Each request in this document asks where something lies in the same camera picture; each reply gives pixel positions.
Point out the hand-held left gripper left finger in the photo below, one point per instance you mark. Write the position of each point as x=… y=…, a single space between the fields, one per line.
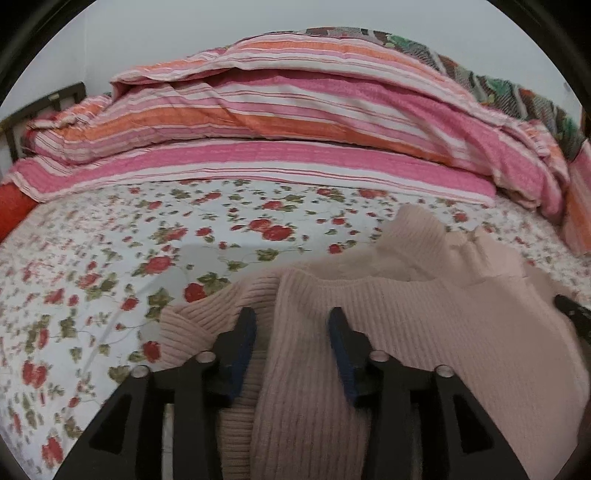
x=240 y=360

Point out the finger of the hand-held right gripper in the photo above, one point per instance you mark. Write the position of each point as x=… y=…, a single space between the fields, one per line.
x=572 y=311

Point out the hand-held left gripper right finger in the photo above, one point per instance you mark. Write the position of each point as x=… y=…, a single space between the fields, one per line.
x=344 y=360

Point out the pink ribbed knit sweater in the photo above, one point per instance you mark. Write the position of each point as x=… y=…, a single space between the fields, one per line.
x=415 y=323

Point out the floral bed sheet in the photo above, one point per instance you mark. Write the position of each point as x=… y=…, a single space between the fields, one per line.
x=115 y=277

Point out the pink orange striped quilt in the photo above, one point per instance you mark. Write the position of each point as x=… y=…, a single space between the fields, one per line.
x=277 y=115

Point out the red pillow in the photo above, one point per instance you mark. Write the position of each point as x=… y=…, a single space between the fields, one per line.
x=14 y=205

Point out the dark wooden headboard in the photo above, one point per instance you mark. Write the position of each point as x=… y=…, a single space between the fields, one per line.
x=46 y=106

